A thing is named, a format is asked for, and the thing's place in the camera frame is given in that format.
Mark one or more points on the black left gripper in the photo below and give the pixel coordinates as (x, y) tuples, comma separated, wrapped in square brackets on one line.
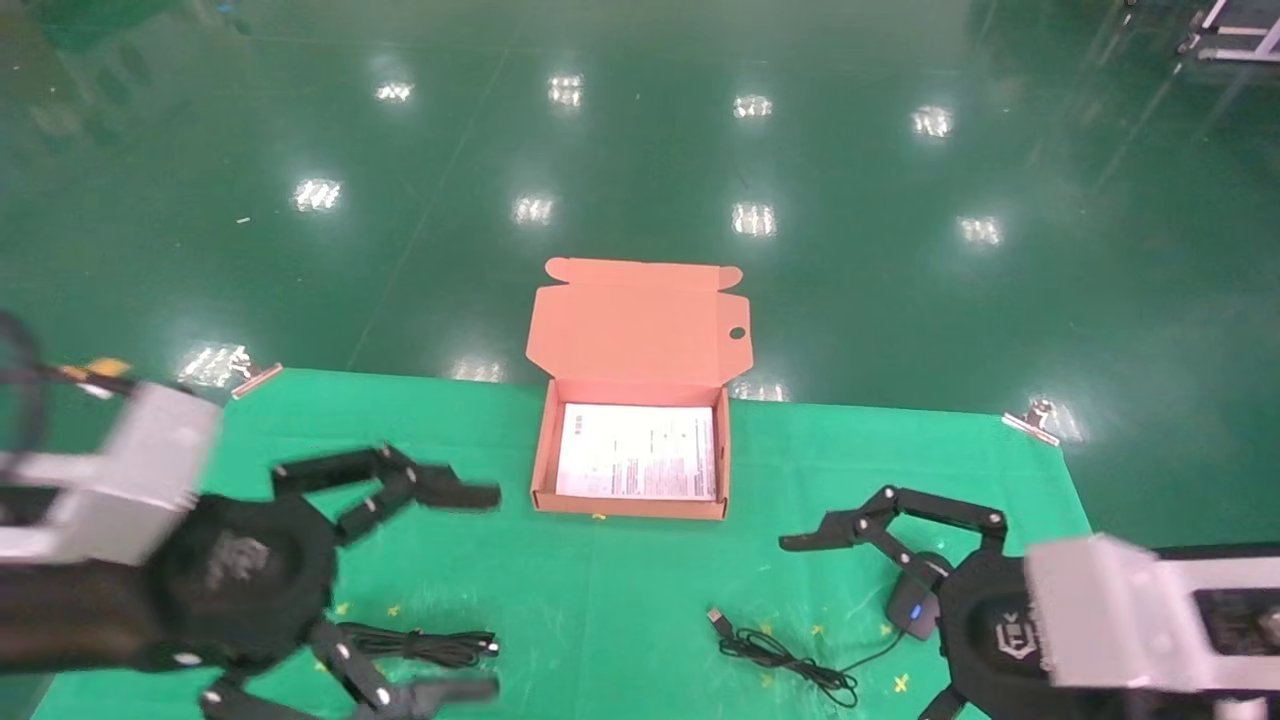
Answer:
[(250, 570)]

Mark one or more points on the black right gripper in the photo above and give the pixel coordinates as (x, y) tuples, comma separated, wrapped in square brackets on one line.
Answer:
[(1000, 630)]

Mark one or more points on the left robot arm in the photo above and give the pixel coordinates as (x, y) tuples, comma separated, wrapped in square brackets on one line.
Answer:
[(60, 620)]

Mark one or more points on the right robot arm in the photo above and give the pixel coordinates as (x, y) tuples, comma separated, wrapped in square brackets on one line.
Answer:
[(1150, 708)]

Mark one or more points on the orange cardboard box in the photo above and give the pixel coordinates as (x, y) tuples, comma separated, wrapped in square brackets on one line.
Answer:
[(640, 320)]

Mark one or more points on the metal table clamp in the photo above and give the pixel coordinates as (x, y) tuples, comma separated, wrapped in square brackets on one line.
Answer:
[(1032, 425), (256, 377)]

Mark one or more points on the white printed instruction sheet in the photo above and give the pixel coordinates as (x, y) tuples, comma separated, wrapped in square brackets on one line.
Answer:
[(636, 450)]

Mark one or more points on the grey left wrist camera block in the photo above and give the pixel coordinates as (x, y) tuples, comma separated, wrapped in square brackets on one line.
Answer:
[(130, 470)]

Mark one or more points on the white metal equipment frame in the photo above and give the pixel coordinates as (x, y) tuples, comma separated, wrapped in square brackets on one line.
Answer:
[(1235, 35)]

